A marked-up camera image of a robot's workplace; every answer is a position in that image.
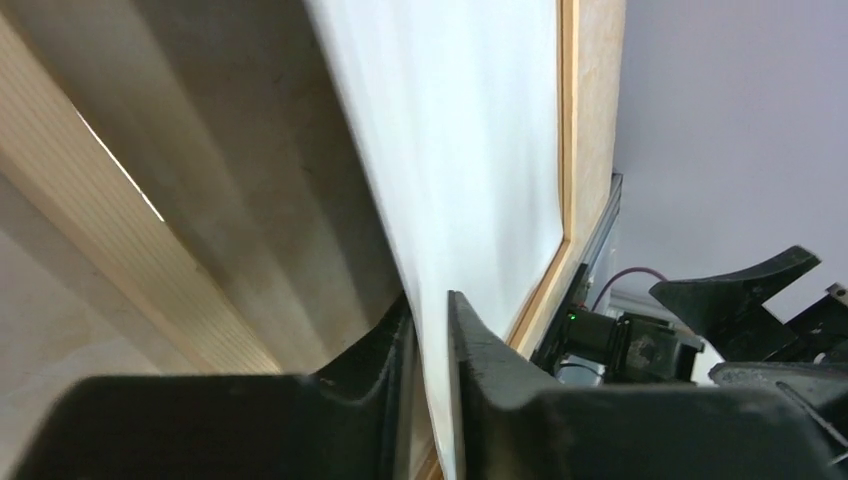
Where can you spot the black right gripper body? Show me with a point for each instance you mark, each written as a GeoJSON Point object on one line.
{"type": "Point", "coordinates": [820, 330]}

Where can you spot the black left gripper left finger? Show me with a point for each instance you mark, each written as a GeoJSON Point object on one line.
{"type": "Point", "coordinates": [351, 419]}

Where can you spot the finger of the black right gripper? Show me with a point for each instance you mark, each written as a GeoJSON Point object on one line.
{"type": "Point", "coordinates": [728, 310]}
{"type": "Point", "coordinates": [819, 390]}

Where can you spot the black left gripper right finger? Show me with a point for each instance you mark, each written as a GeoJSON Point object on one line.
{"type": "Point", "coordinates": [514, 421]}

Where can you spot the light wooden picture frame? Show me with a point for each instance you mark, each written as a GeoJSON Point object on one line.
{"type": "Point", "coordinates": [198, 152]}

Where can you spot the printed colour photo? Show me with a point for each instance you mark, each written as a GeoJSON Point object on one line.
{"type": "Point", "coordinates": [454, 110]}

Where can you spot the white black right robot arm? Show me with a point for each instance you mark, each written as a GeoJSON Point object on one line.
{"type": "Point", "coordinates": [630, 348]}

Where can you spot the aluminium rail front edge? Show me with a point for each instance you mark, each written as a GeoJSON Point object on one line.
{"type": "Point", "coordinates": [601, 261]}

